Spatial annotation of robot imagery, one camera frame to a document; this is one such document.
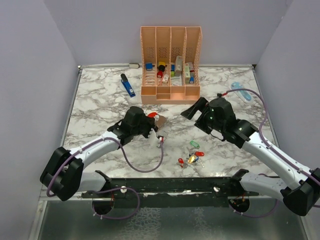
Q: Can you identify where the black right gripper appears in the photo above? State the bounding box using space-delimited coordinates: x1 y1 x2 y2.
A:
181 96 225 134

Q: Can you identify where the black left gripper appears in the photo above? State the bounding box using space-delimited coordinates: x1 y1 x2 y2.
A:
131 115 158 140

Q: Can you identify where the grey red key organizer plate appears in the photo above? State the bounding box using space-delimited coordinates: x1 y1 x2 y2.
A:
147 112 167 130

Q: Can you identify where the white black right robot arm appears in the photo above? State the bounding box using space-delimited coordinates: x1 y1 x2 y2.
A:
181 97 320 216

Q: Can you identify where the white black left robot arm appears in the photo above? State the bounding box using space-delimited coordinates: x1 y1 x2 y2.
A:
40 106 163 201

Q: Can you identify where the silver keys pile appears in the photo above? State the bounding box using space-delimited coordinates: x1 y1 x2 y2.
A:
176 147 204 169

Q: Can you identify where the white red box in organizer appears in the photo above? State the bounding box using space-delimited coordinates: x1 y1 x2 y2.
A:
184 62 195 84

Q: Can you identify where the green key tag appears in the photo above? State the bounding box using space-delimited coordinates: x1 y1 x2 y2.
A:
190 140 200 149

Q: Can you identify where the grey box in organizer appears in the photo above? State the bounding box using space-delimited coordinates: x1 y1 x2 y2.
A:
174 55 183 77

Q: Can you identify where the packaged blue toothbrush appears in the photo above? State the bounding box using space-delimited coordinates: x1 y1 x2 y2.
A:
230 81 254 104

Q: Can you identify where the blue black stapler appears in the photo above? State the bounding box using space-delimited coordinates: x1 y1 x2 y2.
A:
120 73 136 98

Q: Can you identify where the small red key tag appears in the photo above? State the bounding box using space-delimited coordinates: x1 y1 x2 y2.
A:
178 158 185 168

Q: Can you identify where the red black cylinder toy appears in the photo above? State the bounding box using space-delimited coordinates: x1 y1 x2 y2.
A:
157 64 166 79

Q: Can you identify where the yellow key tag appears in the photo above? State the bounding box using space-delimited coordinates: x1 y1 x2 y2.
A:
187 155 197 164

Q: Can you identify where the peach plastic desk organizer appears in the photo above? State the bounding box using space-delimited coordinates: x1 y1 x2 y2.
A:
140 26 203 105

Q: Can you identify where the yellow block in organizer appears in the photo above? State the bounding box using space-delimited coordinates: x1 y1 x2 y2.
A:
158 61 166 67

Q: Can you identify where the blue block in organizer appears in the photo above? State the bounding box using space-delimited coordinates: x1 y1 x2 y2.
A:
145 62 154 71

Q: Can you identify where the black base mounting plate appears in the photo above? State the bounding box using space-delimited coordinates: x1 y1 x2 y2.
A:
81 176 261 210

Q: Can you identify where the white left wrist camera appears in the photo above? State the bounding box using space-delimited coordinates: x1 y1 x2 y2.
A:
148 128 164 149

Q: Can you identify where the white plug at wall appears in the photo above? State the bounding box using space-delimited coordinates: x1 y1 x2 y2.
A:
128 63 140 69

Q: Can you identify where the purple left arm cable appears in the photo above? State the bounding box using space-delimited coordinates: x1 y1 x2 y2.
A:
46 139 165 220

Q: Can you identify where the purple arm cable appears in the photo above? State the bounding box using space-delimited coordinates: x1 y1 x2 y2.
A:
46 139 165 220
223 88 320 218

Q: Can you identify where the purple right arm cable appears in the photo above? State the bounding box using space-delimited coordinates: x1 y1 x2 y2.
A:
223 88 320 218

